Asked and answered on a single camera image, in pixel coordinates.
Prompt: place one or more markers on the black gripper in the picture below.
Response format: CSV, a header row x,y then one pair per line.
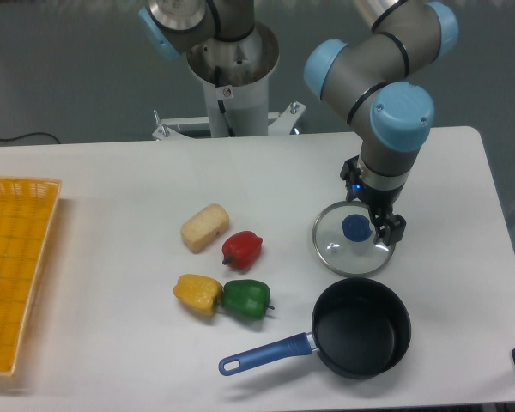
x,y
379,204

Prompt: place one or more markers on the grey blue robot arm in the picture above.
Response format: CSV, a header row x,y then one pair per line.
x,y
366,84

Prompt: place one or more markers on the red bell pepper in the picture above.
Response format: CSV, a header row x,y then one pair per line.
x,y
241,250

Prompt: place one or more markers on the green bell pepper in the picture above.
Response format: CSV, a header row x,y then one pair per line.
x,y
247,298

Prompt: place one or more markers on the yellow bell pepper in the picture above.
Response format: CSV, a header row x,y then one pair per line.
x,y
200,293

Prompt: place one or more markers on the glass lid blue knob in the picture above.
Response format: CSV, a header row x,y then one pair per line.
x,y
343,239

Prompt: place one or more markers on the beige bread loaf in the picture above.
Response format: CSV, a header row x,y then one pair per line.
x,y
204,227

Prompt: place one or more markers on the yellow wicker basket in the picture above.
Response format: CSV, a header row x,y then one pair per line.
x,y
27,209

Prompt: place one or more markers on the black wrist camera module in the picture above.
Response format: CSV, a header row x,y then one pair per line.
x,y
350,174

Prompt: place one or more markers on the black saucepan blue handle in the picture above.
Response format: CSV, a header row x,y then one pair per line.
x,y
360,329

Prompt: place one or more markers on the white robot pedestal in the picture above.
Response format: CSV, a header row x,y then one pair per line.
x,y
235,80

